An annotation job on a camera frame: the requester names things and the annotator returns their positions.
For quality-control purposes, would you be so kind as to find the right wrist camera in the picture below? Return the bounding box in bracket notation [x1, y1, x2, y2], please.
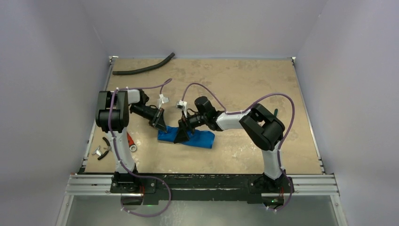
[176, 100, 187, 117]

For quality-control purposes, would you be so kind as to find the black foam hose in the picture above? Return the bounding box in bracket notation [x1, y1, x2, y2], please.
[112, 52, 176, 76]

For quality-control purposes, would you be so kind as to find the red handled wrench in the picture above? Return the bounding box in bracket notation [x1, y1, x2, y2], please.
[127, 133, 137, 152]

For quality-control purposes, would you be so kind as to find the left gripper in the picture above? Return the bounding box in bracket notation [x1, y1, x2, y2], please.
[130, 105, 168, 133]

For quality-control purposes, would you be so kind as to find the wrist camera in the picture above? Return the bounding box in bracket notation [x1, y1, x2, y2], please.
[158, 94, 169, 109]
[176, 100, 187, 117]

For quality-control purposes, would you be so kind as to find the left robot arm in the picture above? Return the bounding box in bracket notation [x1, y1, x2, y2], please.
[95, 89, 167, 193]

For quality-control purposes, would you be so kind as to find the blue cloth napkin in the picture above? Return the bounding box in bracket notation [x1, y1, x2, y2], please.
[157, 126, 215, 149]

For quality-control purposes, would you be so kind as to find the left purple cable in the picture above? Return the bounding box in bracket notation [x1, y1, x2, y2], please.
[107, 78, 173, 218]

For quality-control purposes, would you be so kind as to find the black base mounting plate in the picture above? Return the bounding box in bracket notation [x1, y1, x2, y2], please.
[110, 172, 294, 205]

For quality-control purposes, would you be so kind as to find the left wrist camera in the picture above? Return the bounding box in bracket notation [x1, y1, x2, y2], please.
[158, 94, 169, 109]

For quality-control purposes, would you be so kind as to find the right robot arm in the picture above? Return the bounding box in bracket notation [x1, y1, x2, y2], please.
[173, 96, 285, 192]

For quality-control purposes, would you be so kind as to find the aluminium frame rail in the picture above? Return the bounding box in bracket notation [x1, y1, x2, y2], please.
[65, 174, 339, 196]

